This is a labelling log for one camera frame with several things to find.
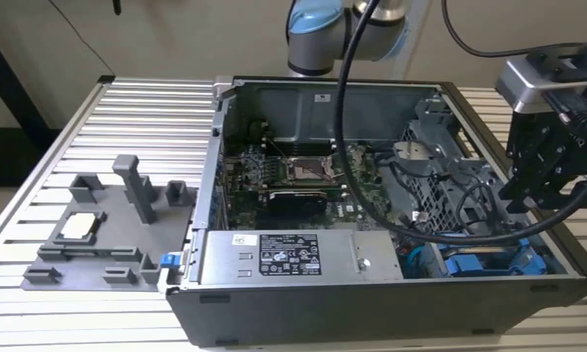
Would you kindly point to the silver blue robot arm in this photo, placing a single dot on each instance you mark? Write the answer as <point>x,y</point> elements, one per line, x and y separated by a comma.
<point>317,44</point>

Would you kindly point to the dark furniture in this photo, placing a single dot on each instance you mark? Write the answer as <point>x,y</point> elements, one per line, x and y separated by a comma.
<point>9,154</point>

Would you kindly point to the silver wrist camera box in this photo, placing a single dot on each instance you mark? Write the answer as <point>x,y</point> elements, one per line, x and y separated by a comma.
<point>523,80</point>

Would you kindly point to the black graphics card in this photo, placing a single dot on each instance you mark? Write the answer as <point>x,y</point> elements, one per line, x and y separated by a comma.
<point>293,203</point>

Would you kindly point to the blue plastic bay bracket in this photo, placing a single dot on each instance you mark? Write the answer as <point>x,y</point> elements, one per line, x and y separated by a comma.
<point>464,265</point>

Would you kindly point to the grey parts rack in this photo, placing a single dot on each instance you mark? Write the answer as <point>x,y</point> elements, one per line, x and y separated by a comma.
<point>121,227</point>

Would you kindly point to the small black hanging object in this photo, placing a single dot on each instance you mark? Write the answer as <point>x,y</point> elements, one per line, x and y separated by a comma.
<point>117,6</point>

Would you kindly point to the green motherboard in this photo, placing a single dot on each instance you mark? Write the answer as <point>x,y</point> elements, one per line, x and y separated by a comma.
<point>367,198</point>

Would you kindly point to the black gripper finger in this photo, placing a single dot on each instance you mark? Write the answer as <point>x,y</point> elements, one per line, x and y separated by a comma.
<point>517,194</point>
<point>559,194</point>

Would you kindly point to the CPU socket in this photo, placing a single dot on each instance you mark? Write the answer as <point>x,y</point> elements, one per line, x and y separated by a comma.
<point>305,168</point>

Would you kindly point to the grey metal drive cage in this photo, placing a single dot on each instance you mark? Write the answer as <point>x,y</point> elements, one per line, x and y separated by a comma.
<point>429,183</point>

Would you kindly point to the blue case latch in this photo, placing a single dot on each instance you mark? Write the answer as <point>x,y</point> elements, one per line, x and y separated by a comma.
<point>168,260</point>

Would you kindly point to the hard disk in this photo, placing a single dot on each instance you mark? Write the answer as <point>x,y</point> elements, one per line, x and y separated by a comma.
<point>469,246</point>

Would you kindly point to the black open PC case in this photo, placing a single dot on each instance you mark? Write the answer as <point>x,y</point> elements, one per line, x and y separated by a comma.
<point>322,315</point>

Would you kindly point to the silver CPU chip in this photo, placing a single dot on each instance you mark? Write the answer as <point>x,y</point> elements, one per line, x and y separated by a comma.
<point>78,224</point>

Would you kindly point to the silver power supply unit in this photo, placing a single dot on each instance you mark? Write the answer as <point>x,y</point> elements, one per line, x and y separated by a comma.
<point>224,256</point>

